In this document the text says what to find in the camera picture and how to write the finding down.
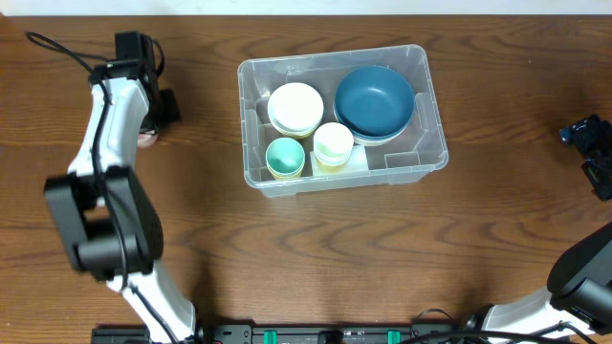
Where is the yellow bowl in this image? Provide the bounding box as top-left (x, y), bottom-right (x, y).
top-left (274, 127), bottom-right (316, 140)

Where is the pale bowl under blue bowl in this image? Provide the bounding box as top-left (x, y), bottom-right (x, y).
top-left (335, 113), bottom-right (410, 146)

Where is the clear plastic storage container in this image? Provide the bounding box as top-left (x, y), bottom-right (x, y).
top-left (237, 44), bottom-right (449, 198)

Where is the white bowl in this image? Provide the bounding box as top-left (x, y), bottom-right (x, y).
top-left (267, 82), bottom-right (324, 133)

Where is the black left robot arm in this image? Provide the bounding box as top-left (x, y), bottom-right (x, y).
top-left (44, 32), bottom-right (203, 343)

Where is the pink cup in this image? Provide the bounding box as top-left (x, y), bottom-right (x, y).
top-left (137, 132), bottom-right (158, 148)

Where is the yellow cup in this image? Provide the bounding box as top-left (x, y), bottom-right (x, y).
top-left (313, 160), bottom-right (346, 176)
top-left (268, 165), bottom-right (303, 180)

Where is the black cable on left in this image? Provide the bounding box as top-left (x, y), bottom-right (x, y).
top-left (24, 31), bottom-right (183, 344)

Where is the pale mint cup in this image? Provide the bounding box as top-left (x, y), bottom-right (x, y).
top-left (314, 122), bottom-right (354, 166)

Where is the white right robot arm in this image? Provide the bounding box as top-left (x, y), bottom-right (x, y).
top-left (466, 115), bottom-right (611, 339)

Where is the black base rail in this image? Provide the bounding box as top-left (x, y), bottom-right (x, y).
top-left (90, 322), bottom-right (571, 344)

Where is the green cup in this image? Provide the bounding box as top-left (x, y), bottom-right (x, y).
top-left (265, 138), bottom-right (306, 172)

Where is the dark blue bowl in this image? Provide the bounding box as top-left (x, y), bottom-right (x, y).
top-left (334, 65), bottom-right (416, 140)

